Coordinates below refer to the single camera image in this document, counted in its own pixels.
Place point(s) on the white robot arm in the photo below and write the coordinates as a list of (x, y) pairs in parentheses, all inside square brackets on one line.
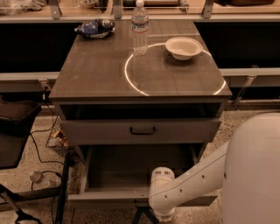
[(246, 168)]

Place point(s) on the grey drawer cabinet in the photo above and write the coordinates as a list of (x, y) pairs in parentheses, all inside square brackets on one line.
[(102, 80)]

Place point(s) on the white paper bowl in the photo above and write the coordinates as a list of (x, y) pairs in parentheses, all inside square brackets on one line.
[(183, 48)]

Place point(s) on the clear plastic water bottle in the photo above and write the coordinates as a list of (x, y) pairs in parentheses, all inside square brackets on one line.
[(139, 23)]

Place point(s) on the blue chip bag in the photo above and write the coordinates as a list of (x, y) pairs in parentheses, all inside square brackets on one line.
[(96, 29)]

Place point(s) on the black office chair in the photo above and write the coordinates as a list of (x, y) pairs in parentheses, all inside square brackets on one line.
[(16, 120)]

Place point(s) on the black metal stand leg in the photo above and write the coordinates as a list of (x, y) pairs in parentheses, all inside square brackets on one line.
[(11, 198)]

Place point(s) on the closed top drawer with handle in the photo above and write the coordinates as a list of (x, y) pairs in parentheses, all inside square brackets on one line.
[(141, 131)]

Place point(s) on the wire basket with items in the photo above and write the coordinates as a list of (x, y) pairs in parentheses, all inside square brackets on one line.
[(57, 140)]

